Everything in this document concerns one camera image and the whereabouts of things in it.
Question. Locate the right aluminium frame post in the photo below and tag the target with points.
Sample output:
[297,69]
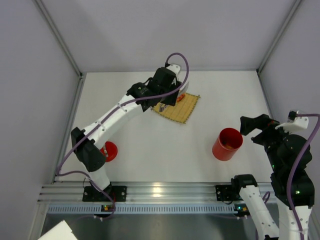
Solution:
[296,4]

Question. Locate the stainless steel tongs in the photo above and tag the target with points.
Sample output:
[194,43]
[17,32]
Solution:
[183,90]

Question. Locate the white box corner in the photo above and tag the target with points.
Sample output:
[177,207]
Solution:
[61,231]

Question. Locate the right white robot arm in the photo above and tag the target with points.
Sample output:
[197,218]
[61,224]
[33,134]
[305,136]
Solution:
[288,154]

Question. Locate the aluminium frame post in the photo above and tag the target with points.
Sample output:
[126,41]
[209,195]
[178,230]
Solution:
[296,4]
[40,6]

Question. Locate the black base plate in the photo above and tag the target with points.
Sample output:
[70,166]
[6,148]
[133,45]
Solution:
[117,193]
[226,193]

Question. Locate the woven bamboo tray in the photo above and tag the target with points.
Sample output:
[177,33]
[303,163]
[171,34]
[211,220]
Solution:
[182,110]

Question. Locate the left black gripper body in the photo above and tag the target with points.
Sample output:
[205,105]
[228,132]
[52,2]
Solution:
[171,97]

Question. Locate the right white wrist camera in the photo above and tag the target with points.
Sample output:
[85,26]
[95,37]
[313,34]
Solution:
[294,122]

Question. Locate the left aluminium frame post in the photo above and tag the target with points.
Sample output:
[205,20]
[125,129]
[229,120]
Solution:
[40,6]

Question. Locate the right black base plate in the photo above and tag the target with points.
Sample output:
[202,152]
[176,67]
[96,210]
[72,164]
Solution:
[226,193]

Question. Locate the slotted grey cable duct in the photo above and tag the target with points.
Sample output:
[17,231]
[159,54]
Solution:
[122,209]

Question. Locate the orange fried shrimp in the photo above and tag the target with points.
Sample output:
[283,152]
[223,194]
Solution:
[180,97]

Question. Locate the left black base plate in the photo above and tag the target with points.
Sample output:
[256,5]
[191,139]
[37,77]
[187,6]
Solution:
[117,193]

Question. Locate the red cylindrical lunch container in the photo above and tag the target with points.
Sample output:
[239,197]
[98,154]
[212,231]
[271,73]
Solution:
[233,137]

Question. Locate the aluminium mounting rail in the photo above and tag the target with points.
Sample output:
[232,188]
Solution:
[136,192]

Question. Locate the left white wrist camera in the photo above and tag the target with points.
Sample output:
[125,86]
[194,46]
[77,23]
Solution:
[174,68]

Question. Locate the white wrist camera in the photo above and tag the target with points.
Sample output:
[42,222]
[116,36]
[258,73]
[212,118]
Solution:
[174,68]
[294,122]

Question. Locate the red round container lid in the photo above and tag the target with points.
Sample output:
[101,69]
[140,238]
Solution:
[109,151]

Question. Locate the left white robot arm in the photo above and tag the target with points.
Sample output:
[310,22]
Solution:
[89,141]

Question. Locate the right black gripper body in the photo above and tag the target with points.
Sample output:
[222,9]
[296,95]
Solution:
[261,130]

